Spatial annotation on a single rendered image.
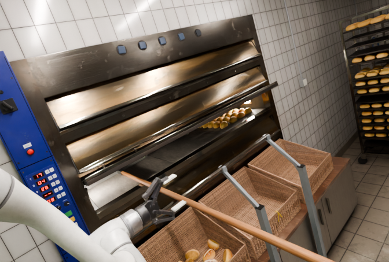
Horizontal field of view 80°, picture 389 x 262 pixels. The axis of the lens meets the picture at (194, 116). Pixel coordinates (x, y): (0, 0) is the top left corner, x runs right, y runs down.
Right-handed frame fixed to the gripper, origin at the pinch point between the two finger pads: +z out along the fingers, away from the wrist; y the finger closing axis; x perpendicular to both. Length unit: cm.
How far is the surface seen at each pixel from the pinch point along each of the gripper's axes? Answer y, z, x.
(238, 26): -69, 137, -53
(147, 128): -20, 21, -54
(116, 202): 14, -15, -56
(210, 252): 68, 21, -30
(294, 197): 61, 86, -4
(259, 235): 11.7, 5.2, 36.6
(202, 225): 61, 31, -46
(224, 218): 11.6, 5.2, 20.0
